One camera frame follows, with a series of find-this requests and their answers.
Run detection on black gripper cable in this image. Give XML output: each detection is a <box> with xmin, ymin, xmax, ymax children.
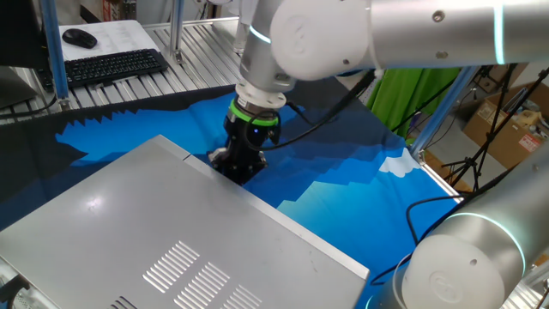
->
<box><xmin>243</xmin><ymin>69</ymin><xmax>377</xmax><ymax>152</ymax></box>

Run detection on blue taped frame post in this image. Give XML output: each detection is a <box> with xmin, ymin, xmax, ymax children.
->
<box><xmin>39</xmin><ymin>0</ymin><xmax>72</xmax><ymax>109</ymax></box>

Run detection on white mouse pad sheet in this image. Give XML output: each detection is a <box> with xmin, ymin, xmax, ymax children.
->
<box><xmin>57</xmin><ymin>20</ymin><xmax>160</xmax><ymax>62</ymax></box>

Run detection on green fabric curtain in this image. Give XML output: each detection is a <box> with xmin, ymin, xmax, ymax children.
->
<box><xmin>366</xmin><ymin>66</ymin><xmax>462</xmax><ymax>139</ymax></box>

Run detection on black computer keyboard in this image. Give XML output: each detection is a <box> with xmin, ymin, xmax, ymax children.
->
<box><xmin>36</xmin><ymin>48</ymin><xmax>170</xmax><ymax>91</ymax></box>

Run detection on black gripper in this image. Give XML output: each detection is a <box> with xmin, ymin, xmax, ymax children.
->
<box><xmin>213</xmin><ymin>116</ymin><xmax>281</xmax><ymax>187</ymax></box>

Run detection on black monitor cable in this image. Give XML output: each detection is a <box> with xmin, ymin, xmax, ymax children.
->
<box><xmin>0</xmin><ymin>93</ymin><xmax>59</xmax><ymax>122</ymax></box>

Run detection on slanted blue aluminium post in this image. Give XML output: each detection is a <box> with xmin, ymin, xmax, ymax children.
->
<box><xmin>409</xmin><ymin>64</ymin><xmax>482</xmax><ymax>162</ymax></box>

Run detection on green wrist adapter ring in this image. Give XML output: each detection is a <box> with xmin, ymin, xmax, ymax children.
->
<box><xmin>227</xmin><ymin>98</ymin><xmax>281</xmax><ymax>128</ymax></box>

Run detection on brown cardboard box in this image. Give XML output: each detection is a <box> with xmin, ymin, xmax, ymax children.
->
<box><xmin>462</xmin><ymin>81</ymin><xmax>549</xmax><ymax>169</ymax></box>

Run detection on black computer mouse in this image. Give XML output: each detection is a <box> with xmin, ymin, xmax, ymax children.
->
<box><xmin>62</xmin><ymin>27</ymin><xmax>99</xmax><ymax>50</ymax></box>

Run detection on silver microwave housing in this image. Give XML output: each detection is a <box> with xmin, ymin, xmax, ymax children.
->
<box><xmin>0</xmin><ymin>134</ymin><xmax>365</xmax><ymax>309</ymax></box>

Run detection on black camera tripod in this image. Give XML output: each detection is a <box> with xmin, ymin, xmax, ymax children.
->
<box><xmin>441</xmin><ymin>63</ymin><xmax>549</xmax><ymax>192</ymax></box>

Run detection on black cable on tablecloth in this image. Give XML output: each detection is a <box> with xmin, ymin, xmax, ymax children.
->
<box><xmin>368</xmin><ymin>195</ymin><xmax>469</xmax><ymax>287</ymax></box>

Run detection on black computer monitor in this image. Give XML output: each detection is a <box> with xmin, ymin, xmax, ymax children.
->
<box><xmin>0</xmin><ymin>0</ymin><xmax>49</xmax><ymax>111</ymax></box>

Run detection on white pedestal stand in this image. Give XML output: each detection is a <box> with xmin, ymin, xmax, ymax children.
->
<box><xmin>231</xmin><ymin>0</ymin><xmax>255</xmax><ymax>55</ymax></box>

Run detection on blue mountain print tablecloth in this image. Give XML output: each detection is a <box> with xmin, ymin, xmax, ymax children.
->
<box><xmin>0</xmin><ymin>79</ymin><xmax>464</xmax><ymax>309</ymax></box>

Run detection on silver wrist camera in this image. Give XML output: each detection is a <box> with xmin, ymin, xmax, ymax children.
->
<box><xmin>208</xmin><ymin>147</ymin><xmax>229</xmax><ymax>167</ymax></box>

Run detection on bare aluminium frame post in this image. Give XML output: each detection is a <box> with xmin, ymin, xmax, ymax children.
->
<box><xmin>168</xmin><ymin>0</ymin><xmax>187</xmax><ymax>65</ymax></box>

